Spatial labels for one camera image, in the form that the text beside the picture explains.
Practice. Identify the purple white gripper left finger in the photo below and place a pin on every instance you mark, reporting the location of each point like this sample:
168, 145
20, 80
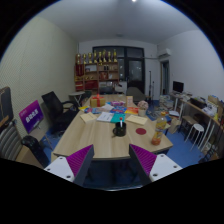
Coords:
74, 167

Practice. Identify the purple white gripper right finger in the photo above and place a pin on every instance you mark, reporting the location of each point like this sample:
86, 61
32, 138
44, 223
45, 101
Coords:
152, 167

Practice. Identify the red round coaster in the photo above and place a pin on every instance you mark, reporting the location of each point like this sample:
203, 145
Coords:
140, 131

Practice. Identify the orange drink plastic bottle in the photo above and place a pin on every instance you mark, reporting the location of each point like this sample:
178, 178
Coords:
159, 128

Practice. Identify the black mug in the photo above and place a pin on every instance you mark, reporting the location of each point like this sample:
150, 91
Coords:
120, 129

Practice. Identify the beige envelope left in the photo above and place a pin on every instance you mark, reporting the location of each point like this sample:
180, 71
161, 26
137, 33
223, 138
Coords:
87, 117

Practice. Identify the black office chair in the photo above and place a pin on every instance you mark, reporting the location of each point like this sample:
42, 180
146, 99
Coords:
60, 119

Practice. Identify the teal notebook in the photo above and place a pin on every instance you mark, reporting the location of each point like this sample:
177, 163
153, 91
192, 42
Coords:
118, 117

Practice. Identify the white paper sheet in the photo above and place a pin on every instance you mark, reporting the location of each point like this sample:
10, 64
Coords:
105, 117

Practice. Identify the white flower pot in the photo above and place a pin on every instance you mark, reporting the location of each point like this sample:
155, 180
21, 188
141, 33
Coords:
142, 108

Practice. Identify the white round stool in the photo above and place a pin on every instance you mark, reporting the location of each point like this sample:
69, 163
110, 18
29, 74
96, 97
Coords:
195, 132

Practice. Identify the purple sign board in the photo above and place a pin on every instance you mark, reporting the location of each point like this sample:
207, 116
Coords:
31, 116

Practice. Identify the striped grey chair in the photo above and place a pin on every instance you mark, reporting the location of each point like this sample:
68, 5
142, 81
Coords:
10, 142

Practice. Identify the red ribbon gift box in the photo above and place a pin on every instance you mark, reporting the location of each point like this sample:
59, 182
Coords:
97, 101

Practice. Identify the pink box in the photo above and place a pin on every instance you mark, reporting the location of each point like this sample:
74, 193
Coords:
129, 101

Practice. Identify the small white round table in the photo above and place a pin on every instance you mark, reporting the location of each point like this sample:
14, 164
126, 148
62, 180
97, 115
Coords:
77, 96

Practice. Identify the wooden side desk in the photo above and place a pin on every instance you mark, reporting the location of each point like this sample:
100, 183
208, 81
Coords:
192, 111

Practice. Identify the grey armchair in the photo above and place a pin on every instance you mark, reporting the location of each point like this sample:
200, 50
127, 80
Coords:
136, 94

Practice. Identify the black computer monitor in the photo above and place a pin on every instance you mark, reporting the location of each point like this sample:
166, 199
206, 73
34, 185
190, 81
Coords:
178, 86

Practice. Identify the wooden trophy shelf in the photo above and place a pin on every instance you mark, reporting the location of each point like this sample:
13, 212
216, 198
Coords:
96, 70

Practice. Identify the dark window door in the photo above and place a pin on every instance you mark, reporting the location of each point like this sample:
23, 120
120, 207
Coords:
131, 64

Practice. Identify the white air conditioner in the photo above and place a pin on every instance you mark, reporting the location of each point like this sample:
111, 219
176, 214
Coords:
164, 53

